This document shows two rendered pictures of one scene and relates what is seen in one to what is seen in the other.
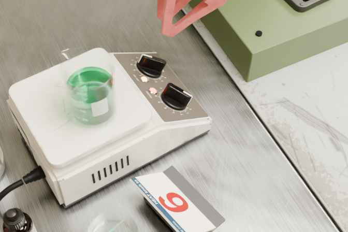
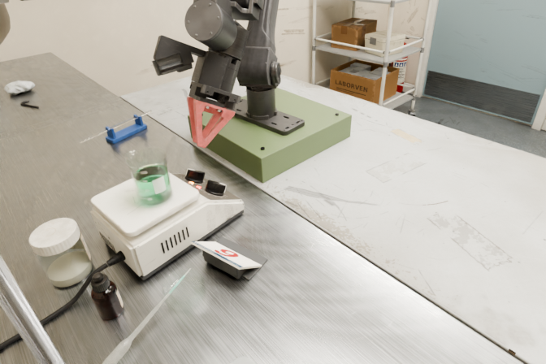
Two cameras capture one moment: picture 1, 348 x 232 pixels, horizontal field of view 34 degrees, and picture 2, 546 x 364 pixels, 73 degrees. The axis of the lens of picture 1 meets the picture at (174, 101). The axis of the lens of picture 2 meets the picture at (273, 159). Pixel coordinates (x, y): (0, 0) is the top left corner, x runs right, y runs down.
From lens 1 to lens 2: 0.20 m
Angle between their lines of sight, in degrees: 24
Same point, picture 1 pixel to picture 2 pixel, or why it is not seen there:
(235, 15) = (245, 143)
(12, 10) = (94, 178)
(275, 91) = (283, 184)
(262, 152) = (283, 216)
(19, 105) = (100, 205)
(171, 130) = (215, 205)
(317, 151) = (319, 208)
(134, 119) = (187, 197)
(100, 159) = (165, 228)
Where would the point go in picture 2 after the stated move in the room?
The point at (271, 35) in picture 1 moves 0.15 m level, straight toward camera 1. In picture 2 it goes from (270, 148) to (269, 195)
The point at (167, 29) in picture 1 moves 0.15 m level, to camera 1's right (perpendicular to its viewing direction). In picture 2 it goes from (200, 142) to (288, 129)
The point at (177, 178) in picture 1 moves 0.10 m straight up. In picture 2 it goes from (227, 243) to (219, 191)
